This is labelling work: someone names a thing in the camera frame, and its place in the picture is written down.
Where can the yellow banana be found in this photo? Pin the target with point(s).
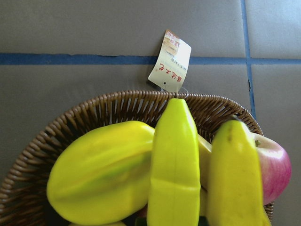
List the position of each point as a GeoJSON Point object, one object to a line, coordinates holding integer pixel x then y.
{"type": "Point", "coordinates": [174, 198]}
{"type": "Point", "coordinates": [235, 190]}
{"type": "Point", "coordinates": [204, 159]}

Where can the brown wicker basket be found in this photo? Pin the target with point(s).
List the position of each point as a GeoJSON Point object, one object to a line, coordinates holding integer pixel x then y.
{"type": "Point", "coordinates": [23, 199]}

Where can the paper price tag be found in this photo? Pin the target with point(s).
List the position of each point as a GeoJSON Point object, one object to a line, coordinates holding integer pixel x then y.
{"type": "Point", "coordinates": [172, 63]}

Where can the yellow starfruit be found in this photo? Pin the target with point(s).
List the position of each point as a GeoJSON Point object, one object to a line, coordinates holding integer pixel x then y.
{"type": "Point", "coordinates": [103, 176]}

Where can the red pink apple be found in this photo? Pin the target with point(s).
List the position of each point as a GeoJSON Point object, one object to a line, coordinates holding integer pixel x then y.
{"type": "Point", "coordinates": [276, 169]}

